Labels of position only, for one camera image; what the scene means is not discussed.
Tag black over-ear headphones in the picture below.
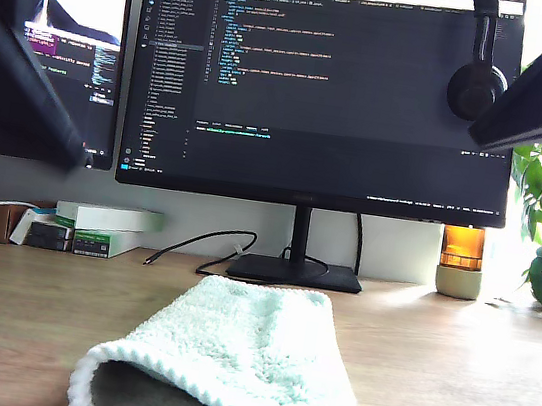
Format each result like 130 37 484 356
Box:
441 0 522 128

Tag green and white box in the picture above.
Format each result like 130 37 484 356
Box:
70 224 144 264

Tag small black box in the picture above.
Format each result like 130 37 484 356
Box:
29 221 75 242
25 232 73 254

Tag black monitor with video window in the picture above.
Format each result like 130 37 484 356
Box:
0 0 136 172

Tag wide black code monitor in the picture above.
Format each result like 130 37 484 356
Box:
102 0 538 315

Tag mint green fluffy tea towel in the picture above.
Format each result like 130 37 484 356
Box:
65 257 404 406

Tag looped black monitor cable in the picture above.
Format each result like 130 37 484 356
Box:
279 244 334 279

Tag black usb cable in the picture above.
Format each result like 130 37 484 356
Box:
143 216 259 282

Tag long white box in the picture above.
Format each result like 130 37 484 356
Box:
53 197 166 241

